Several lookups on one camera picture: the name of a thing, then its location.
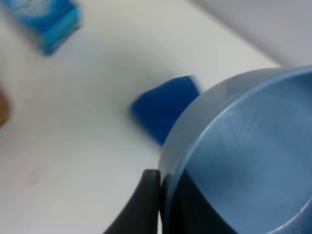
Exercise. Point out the blue plastic bowl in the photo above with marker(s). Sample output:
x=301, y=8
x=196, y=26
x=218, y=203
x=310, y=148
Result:
x=247, y=145

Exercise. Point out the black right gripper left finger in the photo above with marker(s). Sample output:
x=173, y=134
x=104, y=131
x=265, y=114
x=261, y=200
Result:
x=140, y=214

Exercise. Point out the red soda can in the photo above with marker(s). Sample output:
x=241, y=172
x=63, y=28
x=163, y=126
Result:
x=5, y=108

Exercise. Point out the blue crumpled cloth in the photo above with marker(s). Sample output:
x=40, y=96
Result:
x=157, y=110

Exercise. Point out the green blue toothpaste box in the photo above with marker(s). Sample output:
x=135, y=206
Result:
x=45, y=23

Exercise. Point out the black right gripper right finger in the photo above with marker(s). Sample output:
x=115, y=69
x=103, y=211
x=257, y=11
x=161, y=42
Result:
x=191, y=213

